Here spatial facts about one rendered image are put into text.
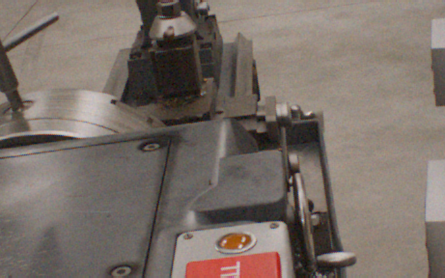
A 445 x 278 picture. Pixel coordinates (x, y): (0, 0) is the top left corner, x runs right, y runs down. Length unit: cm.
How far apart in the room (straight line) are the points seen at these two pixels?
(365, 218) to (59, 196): 257
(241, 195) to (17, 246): 17
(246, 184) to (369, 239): 245
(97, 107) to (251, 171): 33
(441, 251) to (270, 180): 27
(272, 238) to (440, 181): 39
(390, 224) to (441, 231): 231
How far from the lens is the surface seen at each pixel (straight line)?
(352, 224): 328
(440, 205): 97
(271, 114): 163
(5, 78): 105
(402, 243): 314
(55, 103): 105
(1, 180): 84
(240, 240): 66
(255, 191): 73
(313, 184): 235
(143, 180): 78
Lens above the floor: 157
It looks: 23 degrees down
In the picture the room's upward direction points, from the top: 10 degrees counter-clockwise
